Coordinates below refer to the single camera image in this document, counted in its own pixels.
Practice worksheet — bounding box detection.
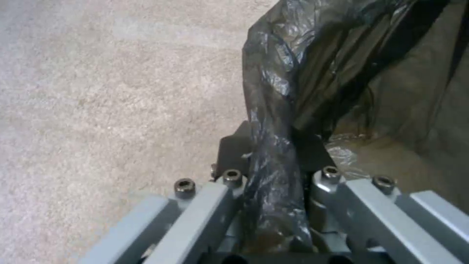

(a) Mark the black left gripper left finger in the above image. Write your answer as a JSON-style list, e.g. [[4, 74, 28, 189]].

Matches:
[[78, 120, 259, 264]]

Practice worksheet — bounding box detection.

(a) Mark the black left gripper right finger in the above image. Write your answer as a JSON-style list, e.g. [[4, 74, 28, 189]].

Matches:
[[295, 131, 469, 264]]

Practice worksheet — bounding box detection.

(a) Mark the brown trash can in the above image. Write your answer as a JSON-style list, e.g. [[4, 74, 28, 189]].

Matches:
[[322, 0, 469, 218]]

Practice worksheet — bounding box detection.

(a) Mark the black plastic trash bag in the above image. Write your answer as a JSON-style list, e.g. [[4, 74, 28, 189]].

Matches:
[[238, 0, 469, 253]]

